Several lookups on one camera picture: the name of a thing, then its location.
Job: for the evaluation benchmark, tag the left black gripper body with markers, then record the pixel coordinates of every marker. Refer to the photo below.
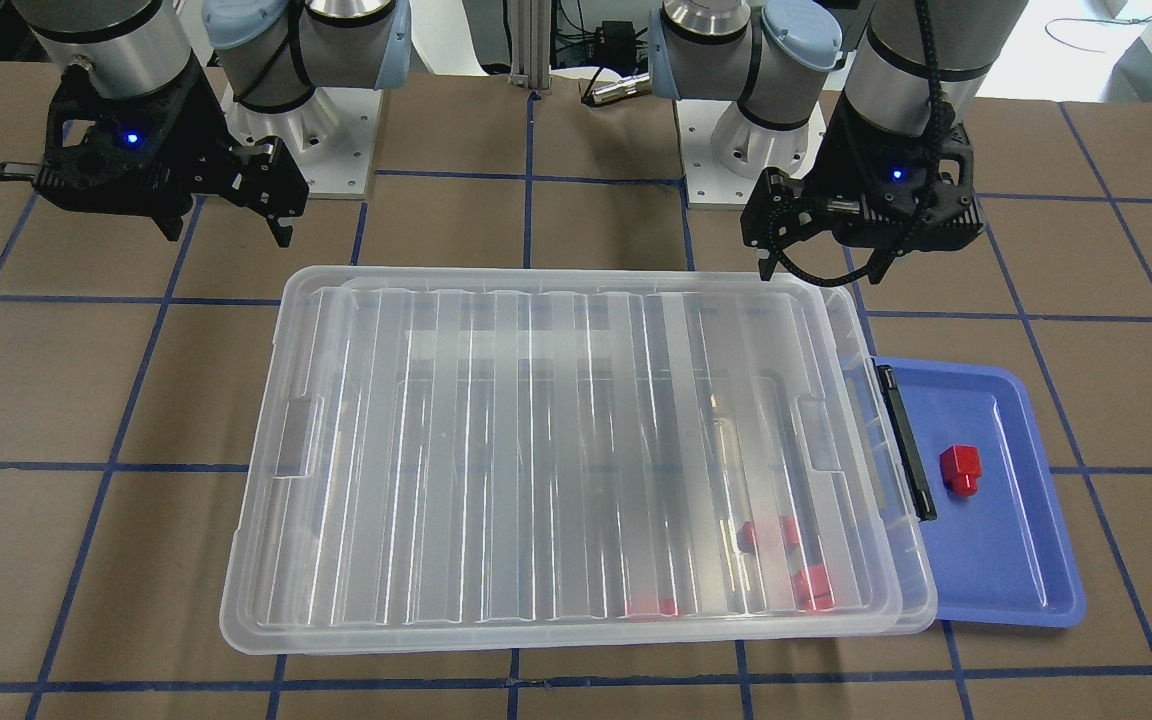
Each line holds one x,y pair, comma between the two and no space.
837,148

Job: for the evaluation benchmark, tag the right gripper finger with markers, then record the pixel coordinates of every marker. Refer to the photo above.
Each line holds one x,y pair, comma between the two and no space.
171,226
282,230

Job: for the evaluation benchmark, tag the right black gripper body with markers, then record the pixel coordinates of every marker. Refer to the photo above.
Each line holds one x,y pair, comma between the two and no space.
213,137

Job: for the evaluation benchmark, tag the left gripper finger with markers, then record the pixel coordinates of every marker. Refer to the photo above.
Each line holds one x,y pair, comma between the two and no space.
767,264

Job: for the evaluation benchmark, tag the clear plastic box lid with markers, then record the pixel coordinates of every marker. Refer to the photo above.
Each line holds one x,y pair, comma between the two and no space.
556,450

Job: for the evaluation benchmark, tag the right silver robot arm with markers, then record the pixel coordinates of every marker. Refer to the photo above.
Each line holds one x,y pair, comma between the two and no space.
275,53

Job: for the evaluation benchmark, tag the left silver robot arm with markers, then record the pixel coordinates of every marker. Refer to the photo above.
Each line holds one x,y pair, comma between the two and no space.
772,60

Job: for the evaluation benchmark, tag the clear plastic storage box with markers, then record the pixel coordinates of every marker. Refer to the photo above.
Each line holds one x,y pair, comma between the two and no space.
876,480

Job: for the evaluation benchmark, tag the black power adapter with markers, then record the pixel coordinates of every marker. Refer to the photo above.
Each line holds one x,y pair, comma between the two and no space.
615,46

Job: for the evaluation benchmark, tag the blue plastic tray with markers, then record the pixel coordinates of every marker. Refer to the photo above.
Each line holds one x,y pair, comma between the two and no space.
1003,556

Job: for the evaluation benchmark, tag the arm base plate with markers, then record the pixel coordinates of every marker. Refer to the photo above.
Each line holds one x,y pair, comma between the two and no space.
332,137
723,153

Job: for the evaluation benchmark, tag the aluminium frame post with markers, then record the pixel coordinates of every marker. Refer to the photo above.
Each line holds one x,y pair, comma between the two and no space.
530,44

